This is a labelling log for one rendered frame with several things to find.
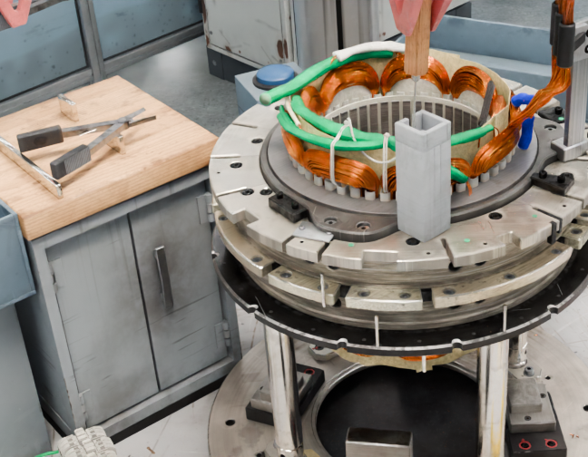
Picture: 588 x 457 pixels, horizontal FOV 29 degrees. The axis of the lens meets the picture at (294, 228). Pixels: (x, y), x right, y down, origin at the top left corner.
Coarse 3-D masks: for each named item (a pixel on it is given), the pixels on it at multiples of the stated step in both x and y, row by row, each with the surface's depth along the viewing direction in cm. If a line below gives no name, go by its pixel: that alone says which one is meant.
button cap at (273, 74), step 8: (272, 64) 122; (280, 64) 122; (264, 72) 120; (272, 72) 120; (280, 72) 120; (288, 72) 120; (264, 80) 119; (272, 80) 119; (280, 80) 119; (288, 80) 120
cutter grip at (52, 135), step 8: (48, 128) 102; (56, 128) 102; (16, 136) 101; (24, 136) 101; (32, 136) 101; (40, 136) 102; (48, 136) 102; (56, 136) 102; (24, 144) 102; (32, 144) 102; (40, 144) 102; (48, 144) 102
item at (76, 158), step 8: (72, 152) 98; (80, 152) 98; (88, 152) 99; (56, 160) 97; (64, 160) 97; (72, 160) 98; (80, 160) 99; (88, 160) 99; (56, 168) 97; (64, 168) 97; (72, 168) 98; (56, 176) 97
